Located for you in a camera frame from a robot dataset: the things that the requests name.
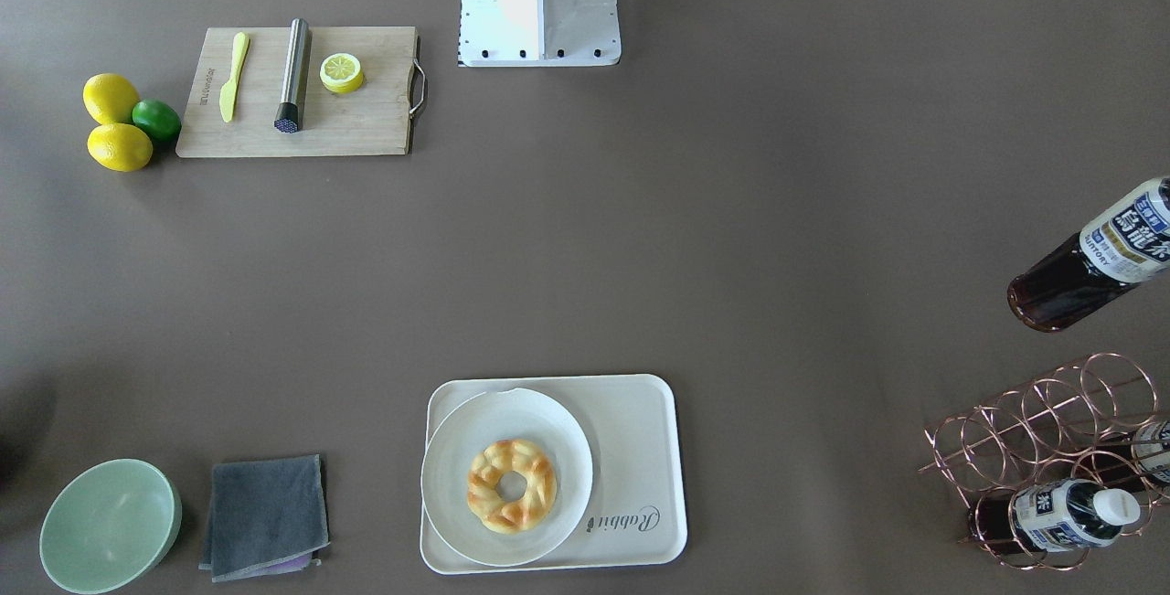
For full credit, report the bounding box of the suntory tea bottle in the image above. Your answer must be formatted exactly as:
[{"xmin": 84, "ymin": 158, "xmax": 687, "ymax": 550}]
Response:
[
  {"xmin": 1088, "ymin": 420, "xmax": 1169, "ymax": 494},
  {"xmin": 1007, "ymin": 177, "xmax": 1169, "ymax": 333},
  {"xmin": 968, "ymin": 478, "xmax": 1142, "ymax": 555}
]

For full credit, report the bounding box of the bamboo cutting board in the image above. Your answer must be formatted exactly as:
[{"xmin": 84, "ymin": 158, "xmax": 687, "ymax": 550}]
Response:
[{"xmin": 176, "ymin": 25, "xmax": 426, "ymax": 158}]

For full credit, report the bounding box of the white plate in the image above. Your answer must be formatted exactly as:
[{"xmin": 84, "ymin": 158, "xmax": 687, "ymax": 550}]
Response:
[{"xmin": 420, "ymin": 389, "xmax": 593, "ymax": 567}]

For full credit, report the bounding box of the yellow plastic knife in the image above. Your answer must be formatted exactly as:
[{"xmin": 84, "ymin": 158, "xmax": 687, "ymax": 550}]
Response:
[{"xmin": 218, "ymin": 30, "xmax": 250, "ymax": 123}]

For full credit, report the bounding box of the half lemon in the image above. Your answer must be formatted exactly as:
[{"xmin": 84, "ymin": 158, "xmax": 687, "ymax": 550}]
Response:
[{"xmin": 319, "ymin": 51, "xmax": 365, "ymax": 94}]

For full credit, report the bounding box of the steel cylinder muddler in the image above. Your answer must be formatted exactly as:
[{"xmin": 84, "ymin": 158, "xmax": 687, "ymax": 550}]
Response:
[{"xmin": 274, "ymin": 18, "xmax": 311, "ymax": 133}]

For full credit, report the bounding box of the copper wire bottle rack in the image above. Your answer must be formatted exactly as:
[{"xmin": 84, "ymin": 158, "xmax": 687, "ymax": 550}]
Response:
[{"xmin": 922, "ymin": 353, "xmax": 1166, "ymax": 570}]

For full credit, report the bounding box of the green lime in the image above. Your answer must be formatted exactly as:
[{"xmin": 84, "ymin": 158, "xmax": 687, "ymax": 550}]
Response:
[{"xmin": 131, "ymin": 99, "xmax": 181, "ymax": 143}]

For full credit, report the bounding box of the yellow lemon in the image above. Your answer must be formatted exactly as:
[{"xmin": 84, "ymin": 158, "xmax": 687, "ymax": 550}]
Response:
[
  {"xmin": 82, "ymin": 72, "xmax": 142, "ymax": 125},
  {"xmin": 87, "ymin": 123, "xmax": 154, "ymax": 173}
]

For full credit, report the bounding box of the braided ring bread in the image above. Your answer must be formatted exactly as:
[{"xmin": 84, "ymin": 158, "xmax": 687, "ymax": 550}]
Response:
[{"xmin": 464, "ymin": 438, "xmax": 558, "ymax": 534}]

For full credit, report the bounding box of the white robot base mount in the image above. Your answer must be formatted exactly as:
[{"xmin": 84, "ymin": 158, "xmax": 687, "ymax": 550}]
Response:
[{"xmin": 457, "ymin": 0, "xmax": 622, "ymax": 68}]

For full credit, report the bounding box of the green bowl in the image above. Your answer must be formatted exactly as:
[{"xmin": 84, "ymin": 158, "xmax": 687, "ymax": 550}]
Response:
[{"xmin": 37, "ymin": 459, "xmax": 183, "ymax": 594}]

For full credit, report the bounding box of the cream serving tray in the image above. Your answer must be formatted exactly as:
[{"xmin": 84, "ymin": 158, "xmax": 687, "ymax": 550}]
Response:
[{"xmin": 420, "ymin": 374, "xmax": 688, "ymax": 575}]

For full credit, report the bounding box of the grey folded cloth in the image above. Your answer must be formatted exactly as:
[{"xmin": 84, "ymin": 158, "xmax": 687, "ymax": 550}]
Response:
[{"xmin": 199, "ymin": 454, "xmax": 331, "ymax": 583}]

